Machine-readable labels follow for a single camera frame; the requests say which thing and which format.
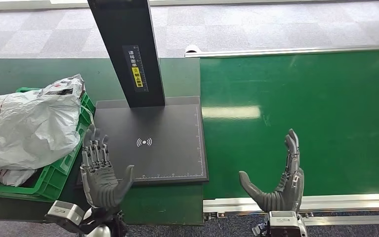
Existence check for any black weighing platform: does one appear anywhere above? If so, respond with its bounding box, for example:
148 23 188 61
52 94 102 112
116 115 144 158
76 96 209 187

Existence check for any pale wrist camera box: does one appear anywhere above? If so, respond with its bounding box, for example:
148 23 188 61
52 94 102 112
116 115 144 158
44 200 86 230
267 211 308 237

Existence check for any green plastic basket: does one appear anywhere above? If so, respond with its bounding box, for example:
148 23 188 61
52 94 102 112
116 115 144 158
0 86 96 202

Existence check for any large white printed plastic package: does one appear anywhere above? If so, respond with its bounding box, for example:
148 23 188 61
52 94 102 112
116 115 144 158
0 74 86 175

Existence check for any black scanner column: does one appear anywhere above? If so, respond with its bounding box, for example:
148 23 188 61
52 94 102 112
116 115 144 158
87 0 166 109

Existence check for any black and yellow label sticker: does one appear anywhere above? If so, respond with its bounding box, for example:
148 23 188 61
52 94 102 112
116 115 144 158
122 45 149 93

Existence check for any small white plastic package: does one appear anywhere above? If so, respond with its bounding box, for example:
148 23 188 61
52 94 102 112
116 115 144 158
0 168 37 188

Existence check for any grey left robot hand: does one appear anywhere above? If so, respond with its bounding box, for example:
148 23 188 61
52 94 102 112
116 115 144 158
79 124 135 210

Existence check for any white conveyor roller end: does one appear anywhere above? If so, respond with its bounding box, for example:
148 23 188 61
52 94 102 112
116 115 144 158
185 44 202 55

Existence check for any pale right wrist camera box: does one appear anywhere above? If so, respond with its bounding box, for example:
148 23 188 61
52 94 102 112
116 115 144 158
267 211 308 237

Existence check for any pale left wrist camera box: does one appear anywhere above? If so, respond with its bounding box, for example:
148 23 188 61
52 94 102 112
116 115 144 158
44 200 86 230

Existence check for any green conveyor belt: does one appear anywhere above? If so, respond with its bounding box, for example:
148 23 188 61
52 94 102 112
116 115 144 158
200 49 379 200

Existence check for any aluminium conveyor side rail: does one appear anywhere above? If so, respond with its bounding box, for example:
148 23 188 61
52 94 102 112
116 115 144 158
203 194 379 217
185 43 379 59

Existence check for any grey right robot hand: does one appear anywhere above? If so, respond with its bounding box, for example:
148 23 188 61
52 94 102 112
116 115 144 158
239 128 305 214

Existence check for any grey metal conveyor bracket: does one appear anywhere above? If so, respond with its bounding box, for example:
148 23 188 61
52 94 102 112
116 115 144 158
252 222 269 237

